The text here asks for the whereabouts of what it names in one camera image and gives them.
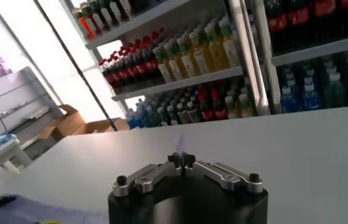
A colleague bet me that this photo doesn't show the green label tea bottle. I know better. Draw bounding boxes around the green label tea bottle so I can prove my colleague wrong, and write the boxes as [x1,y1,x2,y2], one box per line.
[85,5,105,33]
[110,0,125,21]
[97,0,114,27]

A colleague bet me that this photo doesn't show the grey storage rack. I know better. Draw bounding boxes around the grey storage rack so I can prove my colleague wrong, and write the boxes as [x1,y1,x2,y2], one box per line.
[0,66,64,144]

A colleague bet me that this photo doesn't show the orange tea bottle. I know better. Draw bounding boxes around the orange tea bottle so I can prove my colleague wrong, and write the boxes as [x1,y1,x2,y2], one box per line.
[78,13,97,41]

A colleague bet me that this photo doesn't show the blue cloth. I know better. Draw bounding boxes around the blue cloth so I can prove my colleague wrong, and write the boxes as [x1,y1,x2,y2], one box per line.
[0,133,19,150]

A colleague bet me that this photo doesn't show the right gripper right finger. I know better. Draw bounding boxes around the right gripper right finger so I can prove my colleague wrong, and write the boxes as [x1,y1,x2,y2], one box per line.
[181,150,265,195]

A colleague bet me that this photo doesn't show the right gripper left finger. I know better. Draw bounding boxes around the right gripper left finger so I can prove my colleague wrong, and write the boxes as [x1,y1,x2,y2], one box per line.
[111,151,184,198]

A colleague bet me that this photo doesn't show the blue label water bottle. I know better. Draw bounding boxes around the blue label water bottle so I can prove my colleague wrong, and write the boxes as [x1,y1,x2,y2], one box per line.
[280,86,300,114]
[301,82,322,111]
[134,103,146,128]
[126,108,139,130]

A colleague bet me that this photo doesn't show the black slanted pole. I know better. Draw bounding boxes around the black slanted pole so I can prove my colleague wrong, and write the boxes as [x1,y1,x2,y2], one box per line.
[32,0,119,132]

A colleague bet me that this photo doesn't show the small white table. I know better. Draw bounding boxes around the small white table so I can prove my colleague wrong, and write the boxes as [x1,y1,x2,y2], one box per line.
[0,138,34,175]

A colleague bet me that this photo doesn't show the brown cardboard box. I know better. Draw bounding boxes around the brown cardboard box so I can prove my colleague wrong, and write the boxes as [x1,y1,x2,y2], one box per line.
[38,104,131,142]

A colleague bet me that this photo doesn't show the small cola bottle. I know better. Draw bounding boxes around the small cola bottle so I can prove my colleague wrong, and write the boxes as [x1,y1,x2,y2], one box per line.
[198,91,215,121]
[212,89,228,121]

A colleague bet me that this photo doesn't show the small yellow drink bottle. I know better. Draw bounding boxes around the small yellow drink bottle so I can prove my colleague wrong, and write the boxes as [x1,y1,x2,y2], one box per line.
[237,93,254,118]
[224,96,239,120]

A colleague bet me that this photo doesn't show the grey metal shelf unit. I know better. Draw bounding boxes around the grey metal shelf unit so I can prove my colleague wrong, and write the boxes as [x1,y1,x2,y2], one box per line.
[61,0,273,129]
[240,0,348,116]

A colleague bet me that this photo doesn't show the small dark drink bottle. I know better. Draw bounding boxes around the small dark drink bottle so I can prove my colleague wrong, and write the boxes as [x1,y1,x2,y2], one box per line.
[157,106,170,127]
[166,105,179,126]
[186,100,203,123]
[176,102,192,124]

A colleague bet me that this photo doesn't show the purple t-shirt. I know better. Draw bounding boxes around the purple t-shirt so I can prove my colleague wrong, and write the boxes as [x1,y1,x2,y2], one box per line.
[0,133,187,224]

